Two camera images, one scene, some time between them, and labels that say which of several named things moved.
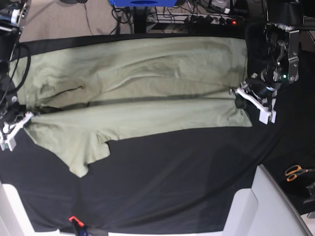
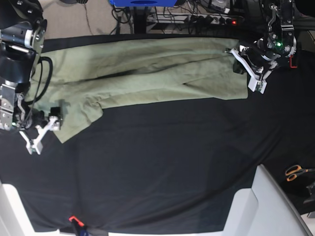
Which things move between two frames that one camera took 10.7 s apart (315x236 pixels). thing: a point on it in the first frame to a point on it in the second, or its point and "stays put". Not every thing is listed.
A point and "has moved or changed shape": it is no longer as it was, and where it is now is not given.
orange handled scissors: [295, 170] stays put
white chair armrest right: [264, 210] stays put
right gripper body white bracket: [267, 111] to [257, 82]
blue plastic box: [142, 3] stays put
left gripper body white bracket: [8, 139] to [54, 124]
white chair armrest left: [15, 220] stays put
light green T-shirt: [81, 93] has moved or changed shape
